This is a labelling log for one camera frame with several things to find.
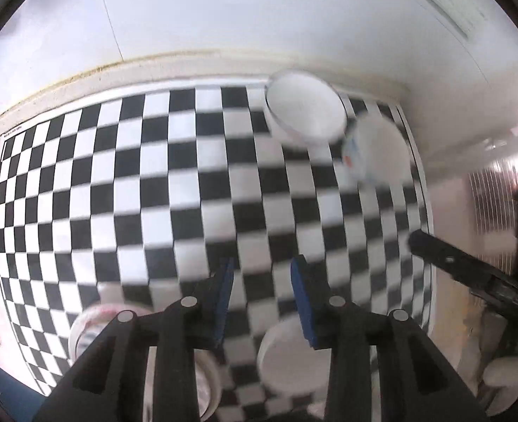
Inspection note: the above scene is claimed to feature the plain white bowl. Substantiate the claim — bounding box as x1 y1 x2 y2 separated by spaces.
263 69 348 147

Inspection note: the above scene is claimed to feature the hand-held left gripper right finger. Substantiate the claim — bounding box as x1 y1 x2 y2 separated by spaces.
290 255 488 422

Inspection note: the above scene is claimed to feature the black white checkered cloth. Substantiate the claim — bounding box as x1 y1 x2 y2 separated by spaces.
0 83 436 398

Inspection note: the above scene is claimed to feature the blue pattern bowl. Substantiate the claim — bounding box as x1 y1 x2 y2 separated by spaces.
342 112 411 185

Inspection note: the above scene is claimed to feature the pink floral plate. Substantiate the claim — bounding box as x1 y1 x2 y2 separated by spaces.
68 302 221 420

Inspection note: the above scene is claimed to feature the white round object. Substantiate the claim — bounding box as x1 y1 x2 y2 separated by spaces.
481 354 518 414

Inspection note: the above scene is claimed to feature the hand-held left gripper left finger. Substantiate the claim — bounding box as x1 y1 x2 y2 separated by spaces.
32 256 235 422

